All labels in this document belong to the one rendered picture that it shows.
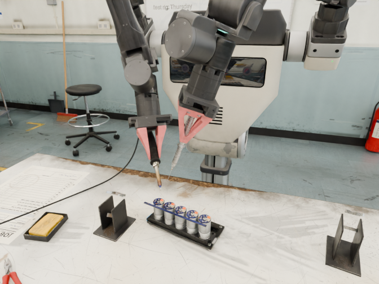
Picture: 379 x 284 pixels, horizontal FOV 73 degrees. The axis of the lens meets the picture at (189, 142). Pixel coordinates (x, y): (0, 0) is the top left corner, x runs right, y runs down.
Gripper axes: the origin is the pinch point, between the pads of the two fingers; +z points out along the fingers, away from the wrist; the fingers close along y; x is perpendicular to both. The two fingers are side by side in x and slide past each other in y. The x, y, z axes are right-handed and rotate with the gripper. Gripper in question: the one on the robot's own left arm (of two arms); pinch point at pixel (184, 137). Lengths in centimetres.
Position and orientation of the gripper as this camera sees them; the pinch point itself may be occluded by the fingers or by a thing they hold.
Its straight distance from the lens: 51.5
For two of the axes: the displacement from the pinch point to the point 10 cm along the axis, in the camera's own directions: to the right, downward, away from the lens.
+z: -3.3, 8.7, 3.6
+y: 0.6, 4.0, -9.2
